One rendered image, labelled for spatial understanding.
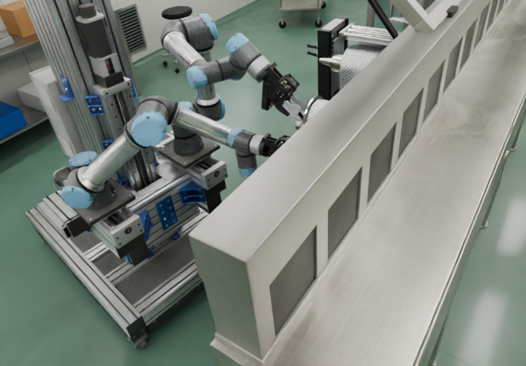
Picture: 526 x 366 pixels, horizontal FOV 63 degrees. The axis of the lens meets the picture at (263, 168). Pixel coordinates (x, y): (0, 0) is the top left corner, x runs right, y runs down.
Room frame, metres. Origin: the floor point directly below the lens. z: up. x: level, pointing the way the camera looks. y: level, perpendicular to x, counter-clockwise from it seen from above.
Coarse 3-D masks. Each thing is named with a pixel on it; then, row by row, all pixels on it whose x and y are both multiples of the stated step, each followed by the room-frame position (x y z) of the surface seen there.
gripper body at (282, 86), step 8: (272, 64) 1.33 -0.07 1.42; (264, 72) 1.32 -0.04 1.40; (272, 72) 1.31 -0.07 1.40; (256, 80) 1.34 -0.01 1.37; (264, 80) 1.33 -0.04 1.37; (272, 80) 1.31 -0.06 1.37; (280, 80) 1.28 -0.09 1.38; (288, 80) 1.30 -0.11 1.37; (272, 88) 1.29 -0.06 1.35; (280, 88) 1.28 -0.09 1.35; (288, 88) 1.27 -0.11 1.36; (296, 88) 1.30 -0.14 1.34; (272, 96) 1.29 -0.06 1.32; (280, 96) 1.28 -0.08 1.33
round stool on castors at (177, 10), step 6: (180, 6) 5.03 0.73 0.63; (186, 6) 5.01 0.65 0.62; (162, 12) 4.90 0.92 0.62; (168, 12) 4.87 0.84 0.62; (174, 12) 4.85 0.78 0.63; (180, 12) 4.82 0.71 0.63; (186, 12) 4.81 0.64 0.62; (192, 12) 4.89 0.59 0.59; (168, 18) 4.76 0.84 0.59; (174, 18) 4.74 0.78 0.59; (180, 18) 4.76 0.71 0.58; (168, 54) 4.91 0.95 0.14
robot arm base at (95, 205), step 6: (108, 180) 1.51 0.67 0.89; (108, 186) 1.47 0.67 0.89; (102, 192) 1.44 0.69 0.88; (108, 192) 1.46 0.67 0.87; (114, 192) 1.49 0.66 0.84; (96, 198) 1.42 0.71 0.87; (102, 198) 1.43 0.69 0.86; (108, 198) 1.44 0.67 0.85; (114, 198) 1.46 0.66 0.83; (96, 204) 1.41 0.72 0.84; (102, 204) 1.42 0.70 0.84; (108, 204) 1.43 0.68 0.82
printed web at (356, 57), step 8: (352, 48) 1.42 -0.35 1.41; (360, 48) 1.41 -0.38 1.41; (368, 48) 1.40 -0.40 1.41; (376, 48) 1.39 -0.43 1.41; (344, 56) 1.40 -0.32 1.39; (352, 56) 1.39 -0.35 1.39; (360, 56) 1.37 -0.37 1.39; (368, 56) 1.36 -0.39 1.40; (344, 64) 1.39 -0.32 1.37; (352, 64) 1.37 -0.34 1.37; (360, 64) 1.35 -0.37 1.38; (344, 72) 1.38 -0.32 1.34; (352, 72) 1.36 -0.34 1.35; (344, 80) 1.38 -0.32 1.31; (320, 104) 1.23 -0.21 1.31; (312, 112) 1.21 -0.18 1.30
